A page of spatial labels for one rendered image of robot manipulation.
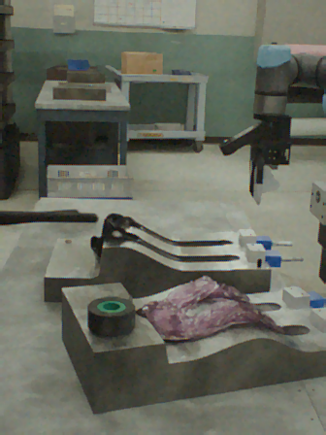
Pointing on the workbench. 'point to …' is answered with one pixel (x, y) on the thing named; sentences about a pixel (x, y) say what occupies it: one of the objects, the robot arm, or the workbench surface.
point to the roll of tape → (111, 317)
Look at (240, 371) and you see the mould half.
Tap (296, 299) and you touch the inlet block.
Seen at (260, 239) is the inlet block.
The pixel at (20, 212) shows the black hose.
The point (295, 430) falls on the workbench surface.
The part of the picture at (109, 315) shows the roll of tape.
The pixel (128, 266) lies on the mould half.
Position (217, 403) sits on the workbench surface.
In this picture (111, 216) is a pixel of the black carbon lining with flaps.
